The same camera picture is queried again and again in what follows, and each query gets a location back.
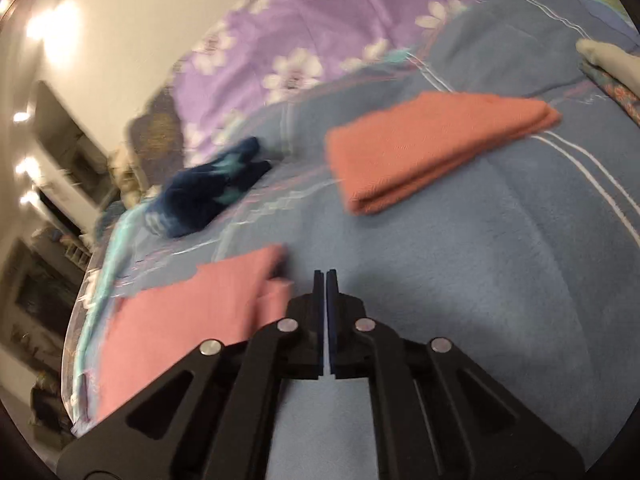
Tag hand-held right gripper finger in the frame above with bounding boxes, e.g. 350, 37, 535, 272
57, 270, 327, 480
326, 270, 586, 480

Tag pink long-sleeve shirt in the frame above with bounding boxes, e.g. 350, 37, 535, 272
95, 244, 296, 423

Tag patterned folded clothes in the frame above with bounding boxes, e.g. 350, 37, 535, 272
580, 62, 640, 126

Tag blue plaid blanket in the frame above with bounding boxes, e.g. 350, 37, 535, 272
62, 0, 640, 480

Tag navy star print plush toy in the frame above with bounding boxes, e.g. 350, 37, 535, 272
144, 136, 273, 238

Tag folded salmon pink cloth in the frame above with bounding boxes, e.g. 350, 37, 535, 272
324, 91, 563, 217

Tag teal cloth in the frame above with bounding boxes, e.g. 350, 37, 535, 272
75, 200, 151, 411

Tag beige cloth bundle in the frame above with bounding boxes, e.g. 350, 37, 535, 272
107, 150, 151, 206

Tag dark tree print cover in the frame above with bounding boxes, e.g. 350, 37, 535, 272
125, 90, 188, 171

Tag purple floral pillow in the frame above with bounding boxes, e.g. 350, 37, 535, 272
172, 0, 501, 166

